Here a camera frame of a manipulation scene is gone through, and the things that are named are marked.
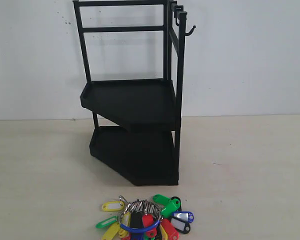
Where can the silver key tag rings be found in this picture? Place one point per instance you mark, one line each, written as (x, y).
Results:
(140, 206)

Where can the green key tag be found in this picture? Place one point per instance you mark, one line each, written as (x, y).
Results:
(106, 222)
(170, 204)

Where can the yellow key tag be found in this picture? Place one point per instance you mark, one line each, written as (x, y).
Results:
(111, 232)
(112, 206)

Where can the black key tag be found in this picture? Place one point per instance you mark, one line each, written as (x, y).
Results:
(136, 220)
(180, 225)

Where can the blue key tag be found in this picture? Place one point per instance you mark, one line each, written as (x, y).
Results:
(185, 216)

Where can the black two-tier metal rack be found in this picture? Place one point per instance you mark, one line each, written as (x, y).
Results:
(137, 122)

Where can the black metal hook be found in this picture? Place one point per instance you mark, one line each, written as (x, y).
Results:
(191, 31)

